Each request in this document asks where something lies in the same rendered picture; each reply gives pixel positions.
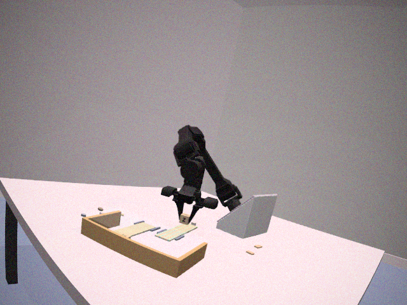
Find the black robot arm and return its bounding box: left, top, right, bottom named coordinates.
left=173, top=125, right=242, bottom=212

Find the tan u-shaped wall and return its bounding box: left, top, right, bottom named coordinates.
left=81, top=207, right=209, bottom=278

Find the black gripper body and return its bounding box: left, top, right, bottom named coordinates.
left=161, top=179, right=219, bottom=210

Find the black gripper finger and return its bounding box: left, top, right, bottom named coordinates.
left=189, top=204, right=204, bottom=223
left=172, top=199, right=184, bottom=218

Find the beige cube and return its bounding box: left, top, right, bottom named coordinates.
left=179, top=213, right=190, bottom=225

